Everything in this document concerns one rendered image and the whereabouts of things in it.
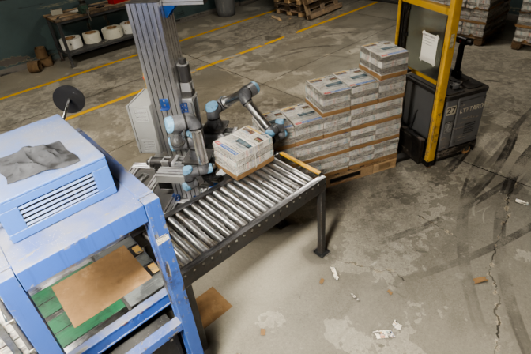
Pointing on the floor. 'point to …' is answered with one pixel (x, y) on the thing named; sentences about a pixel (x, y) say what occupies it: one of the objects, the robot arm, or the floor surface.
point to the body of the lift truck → (466, 139)
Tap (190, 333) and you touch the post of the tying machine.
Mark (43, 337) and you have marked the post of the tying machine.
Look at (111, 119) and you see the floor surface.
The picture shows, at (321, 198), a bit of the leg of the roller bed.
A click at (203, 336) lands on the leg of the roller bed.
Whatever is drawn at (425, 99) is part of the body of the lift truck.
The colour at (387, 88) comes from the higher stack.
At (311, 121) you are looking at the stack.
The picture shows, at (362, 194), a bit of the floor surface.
